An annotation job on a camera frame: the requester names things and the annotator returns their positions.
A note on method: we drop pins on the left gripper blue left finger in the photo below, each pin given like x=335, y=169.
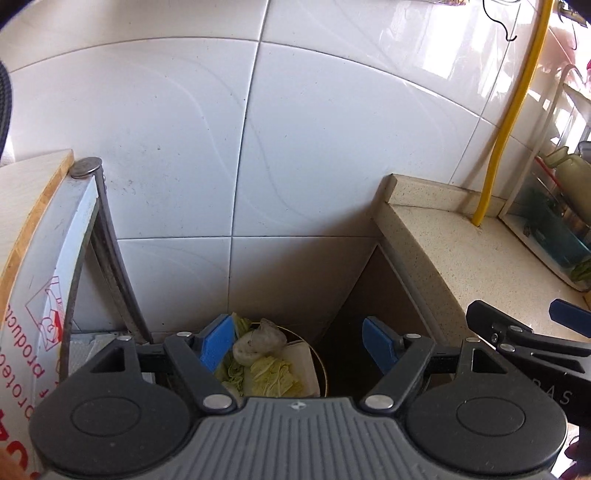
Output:
x=214, y=341

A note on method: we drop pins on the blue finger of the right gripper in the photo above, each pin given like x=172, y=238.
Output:
x=570, y=316

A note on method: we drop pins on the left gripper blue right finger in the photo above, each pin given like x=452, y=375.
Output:
x=384, y=345

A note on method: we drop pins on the clear plastic bag corner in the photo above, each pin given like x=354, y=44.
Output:
x=255, y=344

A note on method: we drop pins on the pale cabbage leaf pieces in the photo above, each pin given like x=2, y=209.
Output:
x=267, y=377

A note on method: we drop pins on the white foam takeout box back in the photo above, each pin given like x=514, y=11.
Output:
x=298, y=354

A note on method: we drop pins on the black trash bin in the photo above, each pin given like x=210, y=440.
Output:
x=261, y=359

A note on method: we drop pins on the green pepper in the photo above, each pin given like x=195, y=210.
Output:
x=582, y=271

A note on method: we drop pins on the teal plastic basin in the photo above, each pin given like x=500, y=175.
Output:
x=551, y=232

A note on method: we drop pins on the white dish rack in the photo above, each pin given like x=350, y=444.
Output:
x=565, y=122

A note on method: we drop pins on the red handled utensil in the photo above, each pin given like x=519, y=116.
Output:
x=549, y=172

